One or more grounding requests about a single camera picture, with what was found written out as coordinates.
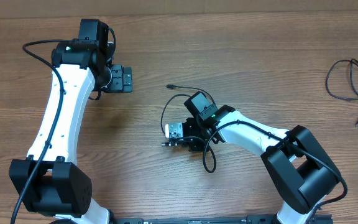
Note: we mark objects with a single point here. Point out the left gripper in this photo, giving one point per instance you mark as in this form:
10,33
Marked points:
120,80

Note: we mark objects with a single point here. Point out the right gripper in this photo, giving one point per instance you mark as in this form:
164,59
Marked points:
187,134

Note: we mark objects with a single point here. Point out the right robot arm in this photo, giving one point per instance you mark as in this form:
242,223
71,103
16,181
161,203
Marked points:
304,175

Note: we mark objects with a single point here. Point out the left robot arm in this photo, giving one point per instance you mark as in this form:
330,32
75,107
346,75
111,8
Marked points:
48,180

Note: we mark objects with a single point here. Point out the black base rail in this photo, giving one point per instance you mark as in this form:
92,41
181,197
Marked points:
250,219

